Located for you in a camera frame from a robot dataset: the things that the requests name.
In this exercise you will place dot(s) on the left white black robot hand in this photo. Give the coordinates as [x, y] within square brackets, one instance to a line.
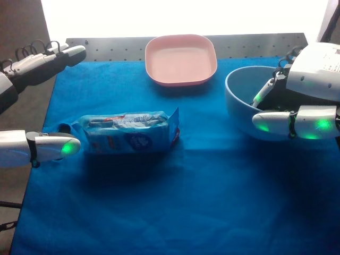
[50, 147]

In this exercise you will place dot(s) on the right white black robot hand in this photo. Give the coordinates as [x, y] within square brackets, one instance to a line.
[313, 74]

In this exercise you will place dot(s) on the light blue bowl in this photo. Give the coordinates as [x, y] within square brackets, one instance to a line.
[239, 111]

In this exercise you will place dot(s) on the blue snack pack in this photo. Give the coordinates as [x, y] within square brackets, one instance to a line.
[127, 135]

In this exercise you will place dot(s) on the blue table cloth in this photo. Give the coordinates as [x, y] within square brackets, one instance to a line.
[170, 202]

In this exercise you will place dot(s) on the pink square plate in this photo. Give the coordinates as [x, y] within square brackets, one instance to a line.
[180, 61]

